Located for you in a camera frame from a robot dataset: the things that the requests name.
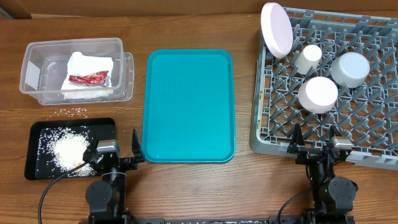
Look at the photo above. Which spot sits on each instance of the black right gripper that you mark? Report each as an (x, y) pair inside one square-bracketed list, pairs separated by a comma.
[(295, 145)]

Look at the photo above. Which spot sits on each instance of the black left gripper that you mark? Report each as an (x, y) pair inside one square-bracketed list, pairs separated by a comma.
[(131, 163)]

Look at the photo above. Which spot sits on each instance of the red sauce packet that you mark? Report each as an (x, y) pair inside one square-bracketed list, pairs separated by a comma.
[(100, 78)]

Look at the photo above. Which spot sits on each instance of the grey bowl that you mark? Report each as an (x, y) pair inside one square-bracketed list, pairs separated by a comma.
[(350, 69)]

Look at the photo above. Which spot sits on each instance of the white paper cup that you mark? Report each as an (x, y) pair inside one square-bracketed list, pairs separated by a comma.
[(308, 58)]

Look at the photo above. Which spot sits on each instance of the large pink plate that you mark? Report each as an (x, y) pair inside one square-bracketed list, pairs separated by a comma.
[(276, 29)]

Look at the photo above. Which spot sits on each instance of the wooden chopstick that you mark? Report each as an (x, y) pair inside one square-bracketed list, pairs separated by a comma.
[(262, 100)]

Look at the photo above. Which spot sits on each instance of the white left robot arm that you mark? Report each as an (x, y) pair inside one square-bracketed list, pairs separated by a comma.
[(106, 197)]

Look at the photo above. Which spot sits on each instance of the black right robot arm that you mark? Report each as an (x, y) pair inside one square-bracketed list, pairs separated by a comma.
[(333, 195)]

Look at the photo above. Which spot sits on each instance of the grey dishwasher rack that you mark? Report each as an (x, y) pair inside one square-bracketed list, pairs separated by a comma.
[(366, 114)]

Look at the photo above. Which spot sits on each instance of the scattered rice grains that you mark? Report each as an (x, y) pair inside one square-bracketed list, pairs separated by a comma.
[(69, 113)]

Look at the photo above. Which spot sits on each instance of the white rice pile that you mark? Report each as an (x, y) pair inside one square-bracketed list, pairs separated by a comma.
[(60, 150)]

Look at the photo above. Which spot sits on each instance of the black tray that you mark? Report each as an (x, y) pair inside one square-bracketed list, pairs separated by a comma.
[(104, 128)]

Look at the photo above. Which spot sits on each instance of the teal plastic tray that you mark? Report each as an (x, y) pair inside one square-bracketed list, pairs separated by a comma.
[(189, 113)]

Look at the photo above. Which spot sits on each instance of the clear plastic bin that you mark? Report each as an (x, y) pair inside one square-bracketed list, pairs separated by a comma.
[(44, 69)]

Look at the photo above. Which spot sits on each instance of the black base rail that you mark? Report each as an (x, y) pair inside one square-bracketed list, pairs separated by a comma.
[(269, 220)]

